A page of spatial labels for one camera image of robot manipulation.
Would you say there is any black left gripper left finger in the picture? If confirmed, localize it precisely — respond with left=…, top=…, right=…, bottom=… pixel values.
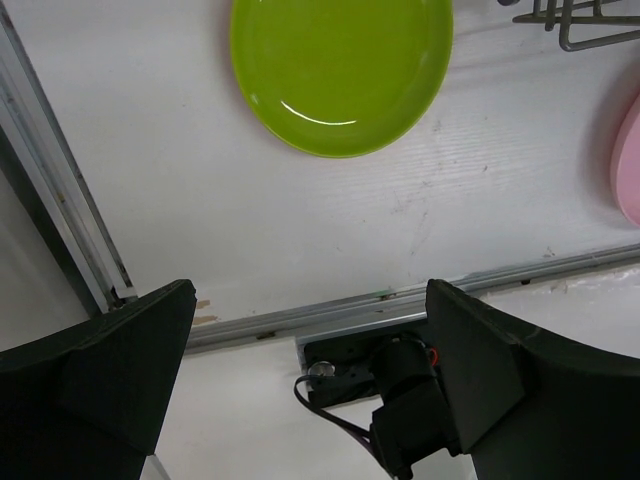
left=1, top=279, right=196, bottom=479

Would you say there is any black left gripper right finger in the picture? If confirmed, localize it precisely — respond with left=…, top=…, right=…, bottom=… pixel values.
left=426, top=280, right=639, bottom=479

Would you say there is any pink plate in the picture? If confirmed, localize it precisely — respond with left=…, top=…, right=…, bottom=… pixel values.
left=610, top=98, right=640, bottom=226

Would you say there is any green plate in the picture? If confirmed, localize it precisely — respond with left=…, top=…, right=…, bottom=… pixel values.
left=229, top=1, right=454, bottom=158

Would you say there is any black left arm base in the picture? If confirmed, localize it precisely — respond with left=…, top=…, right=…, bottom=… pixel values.
left=295, top=319, right=441, bottom=407

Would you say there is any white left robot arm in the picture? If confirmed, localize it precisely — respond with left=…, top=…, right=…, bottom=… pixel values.
left=1, top=280, right=639, bottom=479

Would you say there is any front aluminium rail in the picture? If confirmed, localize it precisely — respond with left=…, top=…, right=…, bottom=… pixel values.
left=185, top=244, right=639, bottom=355

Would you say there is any aluminium rail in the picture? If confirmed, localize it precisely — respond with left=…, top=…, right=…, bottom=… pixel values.
left=185, top=244, right=639, bottom=355
left=1, top=9, right=137, bottom=316

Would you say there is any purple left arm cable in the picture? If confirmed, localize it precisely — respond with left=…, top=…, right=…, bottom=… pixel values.
left=292, top=373, right=376, bottom=449

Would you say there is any left aluminium rail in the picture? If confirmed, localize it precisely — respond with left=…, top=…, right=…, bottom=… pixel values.
left=1, top=9, right=137, bottom=316

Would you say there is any grey wire dish rack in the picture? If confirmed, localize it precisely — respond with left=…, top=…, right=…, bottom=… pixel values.
left=512, top=0, right=639, bottom=52

